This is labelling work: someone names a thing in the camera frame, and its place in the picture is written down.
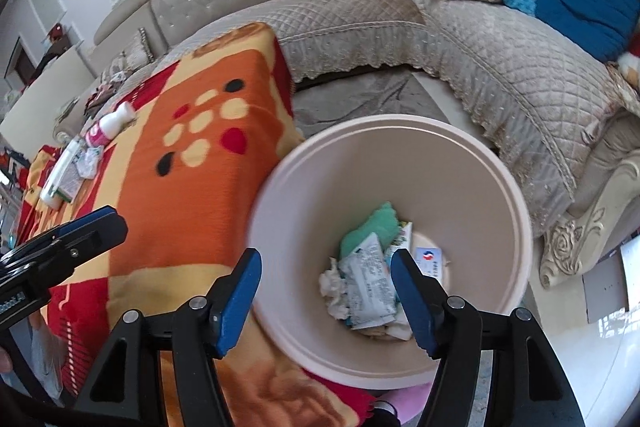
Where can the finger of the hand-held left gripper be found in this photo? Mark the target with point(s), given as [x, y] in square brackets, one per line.
[85, 237]

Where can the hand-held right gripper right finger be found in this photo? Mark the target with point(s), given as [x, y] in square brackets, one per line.
[412, 302]

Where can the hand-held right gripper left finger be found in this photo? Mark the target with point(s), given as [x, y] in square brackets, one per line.
[235, 302]

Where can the white medicine box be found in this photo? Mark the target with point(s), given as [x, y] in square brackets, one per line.
[429, 263]

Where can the white tissue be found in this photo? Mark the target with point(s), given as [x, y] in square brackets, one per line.
[334, 289]

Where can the dark green packet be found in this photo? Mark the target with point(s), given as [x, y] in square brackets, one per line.
[370, 222]

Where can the pink plastic bin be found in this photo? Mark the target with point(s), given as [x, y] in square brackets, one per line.
[480, 207]

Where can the white cylindrical bottle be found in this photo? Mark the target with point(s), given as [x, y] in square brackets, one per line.
[62, 172]

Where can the clear plastic wrapper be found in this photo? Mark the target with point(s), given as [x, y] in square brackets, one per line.
[89, 162]

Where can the pink stool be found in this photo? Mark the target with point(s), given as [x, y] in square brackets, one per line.
[410, 402]

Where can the pink label milk bottle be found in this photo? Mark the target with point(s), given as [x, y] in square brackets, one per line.
[107, 127]

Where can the orange red printed blanket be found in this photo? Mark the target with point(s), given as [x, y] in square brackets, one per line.
[200, 187]

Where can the beige quilted sofa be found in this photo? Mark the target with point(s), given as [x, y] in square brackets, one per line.
[500, 72]

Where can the blue folded blanket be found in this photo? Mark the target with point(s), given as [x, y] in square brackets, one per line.
[582, 2]

